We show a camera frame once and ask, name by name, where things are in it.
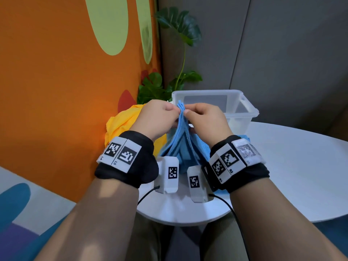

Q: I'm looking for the black right wristband with markers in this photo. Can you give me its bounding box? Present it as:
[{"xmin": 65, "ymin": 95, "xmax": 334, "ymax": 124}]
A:
[{"xmin": 202, "ymin": 135, "xmax": 270, "ymax": 194}]

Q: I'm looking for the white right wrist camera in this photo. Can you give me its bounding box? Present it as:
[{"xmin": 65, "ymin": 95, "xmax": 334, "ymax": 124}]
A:
[{"xmin": 187, "ymin": 165, "xmax": 214, "ymax": 203}]

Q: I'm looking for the person's left leg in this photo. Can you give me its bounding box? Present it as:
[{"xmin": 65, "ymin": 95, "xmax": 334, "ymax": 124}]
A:
[{"xmin": 130, "ymin": 213, "xmax": 174, "ymax": 261}]

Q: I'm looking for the person's right forearm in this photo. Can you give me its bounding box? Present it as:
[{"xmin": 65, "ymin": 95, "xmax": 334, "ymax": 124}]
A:
[{"xmin": 229, "ymin": 178, "xmax": 348, "ymax": 261}]

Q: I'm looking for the person's right leg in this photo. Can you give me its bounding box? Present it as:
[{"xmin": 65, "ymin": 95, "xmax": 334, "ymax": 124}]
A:
[{"xmin": 200, "ymin": 212, "xmax": 249, "ymax": 261}]

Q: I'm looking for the yellow towel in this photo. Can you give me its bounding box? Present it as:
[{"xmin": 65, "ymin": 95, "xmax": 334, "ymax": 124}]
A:
[{"xmin": 104, "ymin": 104, "xmax": 168, "ymax": 158}]

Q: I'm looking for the black left camera cable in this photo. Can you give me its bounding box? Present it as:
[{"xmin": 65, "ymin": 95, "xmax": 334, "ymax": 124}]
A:
[{"xmin": 137, "ymin": 186, "xmax": 160, "ymax": 206}]

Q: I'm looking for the person's left hand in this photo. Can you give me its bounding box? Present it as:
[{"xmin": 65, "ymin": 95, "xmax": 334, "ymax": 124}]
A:
[{"xmin": 129, "ymin": 99, "xmax": 181, "ymax": 142}]

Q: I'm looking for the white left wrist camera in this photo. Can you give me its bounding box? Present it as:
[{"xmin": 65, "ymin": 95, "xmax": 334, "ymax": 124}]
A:
[{"xmin": 153, "ymin": 156, "xmax": 180, "ymax": 195}]

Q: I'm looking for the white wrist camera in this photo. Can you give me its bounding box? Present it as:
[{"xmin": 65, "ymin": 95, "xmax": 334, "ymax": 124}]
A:
[
  {"xmin": 153, "ymin": 156, "xmax": 180, "ymax": 195},
  {"xmin": 187, "ymin": 165, "xmax": 214, "ymax": 203}
]

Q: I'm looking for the black left wristband with markers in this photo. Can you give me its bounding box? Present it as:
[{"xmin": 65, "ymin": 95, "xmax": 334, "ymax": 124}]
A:
[{"xmin": 94, "ymin": 130, "xmax": 159, "ymax": 189}]

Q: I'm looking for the black wristband with markers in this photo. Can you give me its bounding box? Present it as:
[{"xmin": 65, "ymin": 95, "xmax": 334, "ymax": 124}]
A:
[
  {"xmin": 94, "ymin": 130, "xmax": 159, "ymax": 189},
  {"xmin": 202, "ymin": 135, "xmax": 270, "ymax": 194}
]

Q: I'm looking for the green leafy plant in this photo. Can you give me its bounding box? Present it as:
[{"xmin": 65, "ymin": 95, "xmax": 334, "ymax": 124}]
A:
[{"xmin": 137, "ymin": 7, "xmax": 203, "ymax": 105}]

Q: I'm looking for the clear plastic storage box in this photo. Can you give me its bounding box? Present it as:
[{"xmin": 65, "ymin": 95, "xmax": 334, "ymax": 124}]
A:
[{"xmin": 171, "ymin": 89, "xmax": 260, "ymax": 136}]

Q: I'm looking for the person's right hand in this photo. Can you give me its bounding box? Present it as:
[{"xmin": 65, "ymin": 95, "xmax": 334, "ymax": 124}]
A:
[{"xmin": 184, "ymin": 103, "xmax": 234, "ymax": 149}]

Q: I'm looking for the black right camera cable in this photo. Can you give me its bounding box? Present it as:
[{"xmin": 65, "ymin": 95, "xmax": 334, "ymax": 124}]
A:
[{"xmin": 208, "ymin": 194, "xmax": 250, "ymax": 261}]

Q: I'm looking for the person's left forearm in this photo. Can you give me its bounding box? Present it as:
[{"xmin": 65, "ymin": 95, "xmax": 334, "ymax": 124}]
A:
[{"xmin": 35, "ymin": 178, "xmax": 140, "ymax": 261}]

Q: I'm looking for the person's leg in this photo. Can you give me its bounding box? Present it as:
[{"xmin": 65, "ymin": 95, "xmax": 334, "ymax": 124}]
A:
[
  {"xmin": 200, "ymin": 212, "xmax": 249, "ymax": 261},
  {"xmin": 130, "ymin": 213, "xmax": 174, "ymax": 261}
]

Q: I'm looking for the black camera cable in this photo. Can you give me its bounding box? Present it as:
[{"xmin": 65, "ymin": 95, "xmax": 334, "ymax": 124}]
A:
[
  {"xmin": 137, "ymin": 186, "xmax": 160, "ymax": 206},
  {"xmin": 208, "ymin": 194, "xmax": 250, "ymax": 261}
]

